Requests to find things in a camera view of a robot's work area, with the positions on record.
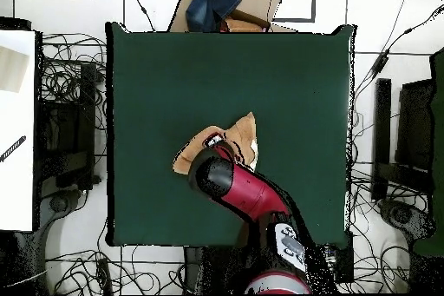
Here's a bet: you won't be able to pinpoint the blue jeans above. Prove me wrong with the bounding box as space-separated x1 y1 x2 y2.
185 0 243 33

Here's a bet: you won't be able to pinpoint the peach terry towel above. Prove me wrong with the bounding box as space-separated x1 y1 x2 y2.
172 111 259 176

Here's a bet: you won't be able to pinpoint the black power strip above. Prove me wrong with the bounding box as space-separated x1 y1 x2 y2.
97 257 114 296

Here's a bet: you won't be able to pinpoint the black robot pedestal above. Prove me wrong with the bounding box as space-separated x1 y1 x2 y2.
182 245 251 295

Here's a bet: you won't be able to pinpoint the dark green table cloth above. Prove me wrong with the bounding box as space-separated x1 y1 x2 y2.
105 21 356 248

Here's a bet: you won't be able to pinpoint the beige block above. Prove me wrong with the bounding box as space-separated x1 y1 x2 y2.
0 44 30 94

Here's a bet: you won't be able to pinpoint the orange cloth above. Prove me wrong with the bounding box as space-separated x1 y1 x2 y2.
223 17 266 33

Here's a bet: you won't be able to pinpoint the black cable with adapter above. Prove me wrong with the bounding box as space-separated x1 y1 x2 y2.
351 3 444 109

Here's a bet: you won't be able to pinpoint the black equipment stand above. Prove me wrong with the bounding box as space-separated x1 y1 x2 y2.
36 62 103 191

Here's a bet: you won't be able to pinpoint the black panel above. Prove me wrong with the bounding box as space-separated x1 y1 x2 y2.
394 78 436 172

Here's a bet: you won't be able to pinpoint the black upright post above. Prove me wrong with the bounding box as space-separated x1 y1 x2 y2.
371 77 393 203

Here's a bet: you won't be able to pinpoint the office chair base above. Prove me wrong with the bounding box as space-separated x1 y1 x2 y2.
377 198 436 241
10 186 93 295

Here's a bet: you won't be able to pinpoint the white table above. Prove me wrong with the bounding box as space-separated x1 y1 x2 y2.
0 29 37 233

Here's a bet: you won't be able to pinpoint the black striped tool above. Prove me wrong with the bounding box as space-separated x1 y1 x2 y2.
0 135 28 164

